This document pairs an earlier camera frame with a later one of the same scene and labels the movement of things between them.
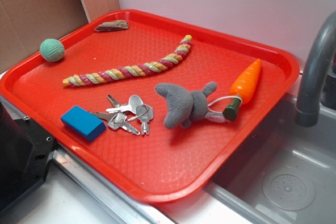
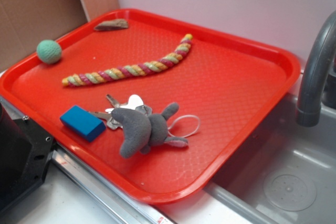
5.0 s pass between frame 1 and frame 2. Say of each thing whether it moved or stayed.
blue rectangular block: stayed
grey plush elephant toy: moved
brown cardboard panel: stayed
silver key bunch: stayed
